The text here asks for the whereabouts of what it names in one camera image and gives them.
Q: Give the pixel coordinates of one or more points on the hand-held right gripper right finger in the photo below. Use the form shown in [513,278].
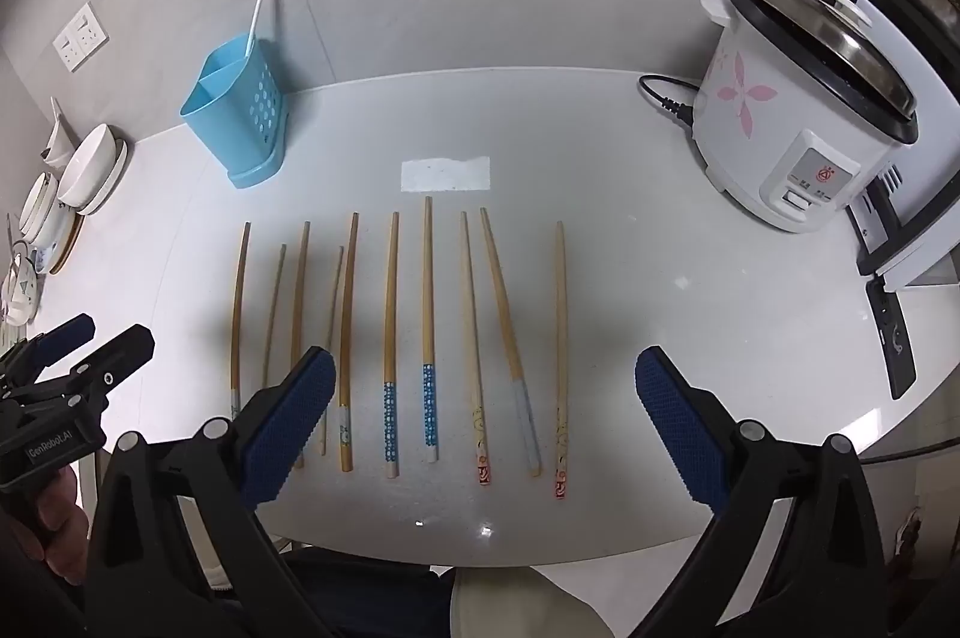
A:
[679,435]

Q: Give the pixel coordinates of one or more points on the blue plastic utensil holder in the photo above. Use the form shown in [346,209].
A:
[225,128]

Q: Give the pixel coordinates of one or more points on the white ceramic bowl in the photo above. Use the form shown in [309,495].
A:
[90,166]

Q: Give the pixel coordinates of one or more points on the white wall socket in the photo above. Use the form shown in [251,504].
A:
[91,27]
[67,47]

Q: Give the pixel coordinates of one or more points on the steel cooker lid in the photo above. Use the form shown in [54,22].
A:
[825,31]

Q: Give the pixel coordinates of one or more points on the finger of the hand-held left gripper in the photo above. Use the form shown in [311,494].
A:
[67,334]
[112,361]

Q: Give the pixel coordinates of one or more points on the reddish brown object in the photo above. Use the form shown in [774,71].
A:
[907,535]

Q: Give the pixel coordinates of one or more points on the group of wooden chopsticks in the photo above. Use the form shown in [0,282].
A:
[427,278]

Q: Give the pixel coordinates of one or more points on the beige cloth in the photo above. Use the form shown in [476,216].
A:
[510,604]

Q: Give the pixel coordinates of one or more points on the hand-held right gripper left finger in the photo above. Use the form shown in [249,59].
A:
[292,428]

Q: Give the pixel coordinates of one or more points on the white panel on black stand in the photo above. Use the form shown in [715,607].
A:
[930,173]

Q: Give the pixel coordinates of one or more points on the person's left hand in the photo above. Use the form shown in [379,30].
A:
[52,518]

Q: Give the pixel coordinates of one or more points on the white rice cooker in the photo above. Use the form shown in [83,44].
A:
[757,143]

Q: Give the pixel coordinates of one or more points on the ribbed white plate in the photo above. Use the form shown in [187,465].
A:
[114,184]

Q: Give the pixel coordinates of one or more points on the white tape patch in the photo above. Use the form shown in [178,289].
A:
[446,173]

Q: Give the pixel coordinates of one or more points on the wood-rimmed plate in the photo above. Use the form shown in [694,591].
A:
[66,242]

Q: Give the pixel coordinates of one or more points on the white plastic stick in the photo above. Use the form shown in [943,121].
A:
[262,1]

